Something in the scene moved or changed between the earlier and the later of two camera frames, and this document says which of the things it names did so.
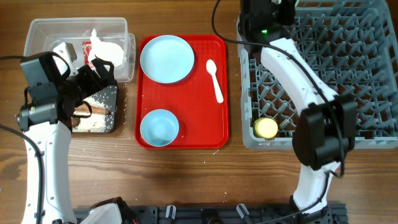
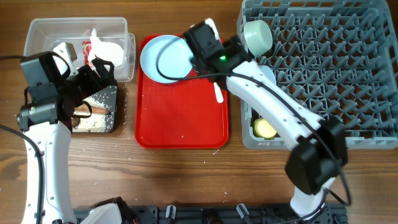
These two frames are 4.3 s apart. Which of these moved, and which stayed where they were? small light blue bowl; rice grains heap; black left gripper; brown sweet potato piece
Moved: small light blue bowl
Stayed: brown sweet potato piece; rice grains heap; black left gripper
